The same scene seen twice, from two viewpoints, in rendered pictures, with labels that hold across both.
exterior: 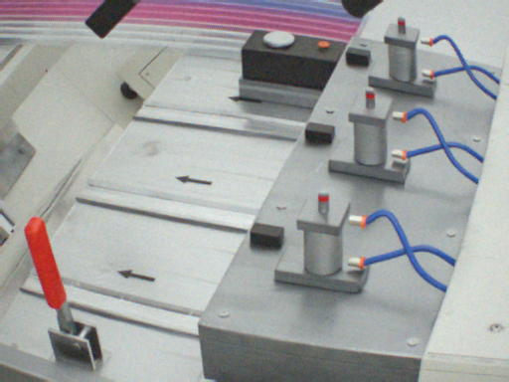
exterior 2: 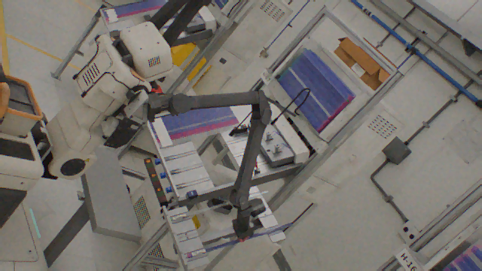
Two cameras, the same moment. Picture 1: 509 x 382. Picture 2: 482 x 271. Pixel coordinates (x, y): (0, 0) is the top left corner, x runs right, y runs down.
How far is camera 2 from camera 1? 2.13 m
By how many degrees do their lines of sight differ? 34
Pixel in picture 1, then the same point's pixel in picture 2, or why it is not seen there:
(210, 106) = (233, 139)
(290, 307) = (277, 156)
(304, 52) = (242, 127)
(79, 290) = not seen: hidden behind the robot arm
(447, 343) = (297, 152)
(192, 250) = not seen: hidden behind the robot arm
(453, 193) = (279, 138)
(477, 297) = (295, 147)
